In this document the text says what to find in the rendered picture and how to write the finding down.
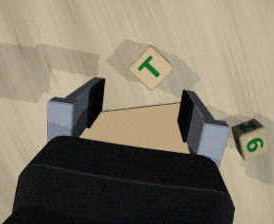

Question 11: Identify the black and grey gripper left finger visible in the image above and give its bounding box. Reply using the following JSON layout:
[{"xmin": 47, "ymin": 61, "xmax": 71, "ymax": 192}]
[{"xmin": 47, "ymin": 77, "xmax": 105, "ymax": 143}]

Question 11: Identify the beige block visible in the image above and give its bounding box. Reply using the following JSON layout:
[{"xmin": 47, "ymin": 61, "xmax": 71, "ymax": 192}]
[
  {"xmin": 231, "ymin": 119, "xmax": 269, "ymax": 160},
  {"xmin": 128, "ymin": 45, "xmax": 174, "ymax": 91}
]

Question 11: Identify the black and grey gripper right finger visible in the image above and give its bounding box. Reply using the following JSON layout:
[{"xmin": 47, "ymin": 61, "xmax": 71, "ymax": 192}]
[{"xmin": 177, "ymin": 90, "xmax": 230, "ymax": 169}]

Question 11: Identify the tan flat mat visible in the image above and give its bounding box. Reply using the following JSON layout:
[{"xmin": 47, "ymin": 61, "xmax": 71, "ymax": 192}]
[{"xmin": 79, "ymin": 102, "xmax": 189, "ymax": 154}]

